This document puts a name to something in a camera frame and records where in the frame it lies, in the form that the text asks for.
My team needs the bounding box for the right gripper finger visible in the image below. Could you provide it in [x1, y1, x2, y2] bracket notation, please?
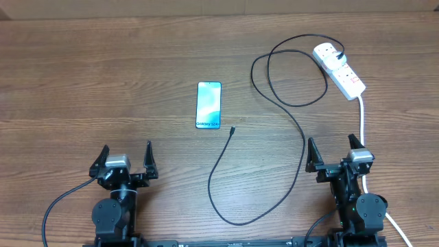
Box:
[305, 137, 324, 173]
[348, 134, 364, 150]

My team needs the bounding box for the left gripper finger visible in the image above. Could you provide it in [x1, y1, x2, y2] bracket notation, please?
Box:
[143, 141, 158, 179]
[88, 145, 110, 178]

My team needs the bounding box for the Samsung Galaxy smartphone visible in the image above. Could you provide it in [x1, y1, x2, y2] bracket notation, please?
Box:
[195, 82, 222, 129]

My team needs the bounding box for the black USB charging cable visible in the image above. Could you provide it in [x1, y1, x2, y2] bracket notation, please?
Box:
[207, 33, 346, 227]

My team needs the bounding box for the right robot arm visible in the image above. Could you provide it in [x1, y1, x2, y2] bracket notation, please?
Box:
[304, 134, 388, 247]

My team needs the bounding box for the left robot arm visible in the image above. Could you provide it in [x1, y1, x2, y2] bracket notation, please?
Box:
[89, 141, 158, 246]

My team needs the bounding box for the white charger plug adapter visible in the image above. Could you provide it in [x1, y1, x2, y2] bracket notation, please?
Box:
[323, 53, 347, 71]

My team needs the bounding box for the white power strip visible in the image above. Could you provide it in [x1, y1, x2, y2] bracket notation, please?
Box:
[313, 43, 366, 100]

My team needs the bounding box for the white power strip cord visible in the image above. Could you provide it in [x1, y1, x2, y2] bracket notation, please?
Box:
[357, 95, 414, 247]

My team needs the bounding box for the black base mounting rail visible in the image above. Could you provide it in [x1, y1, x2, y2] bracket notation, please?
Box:
[83, 236, 388, 247]

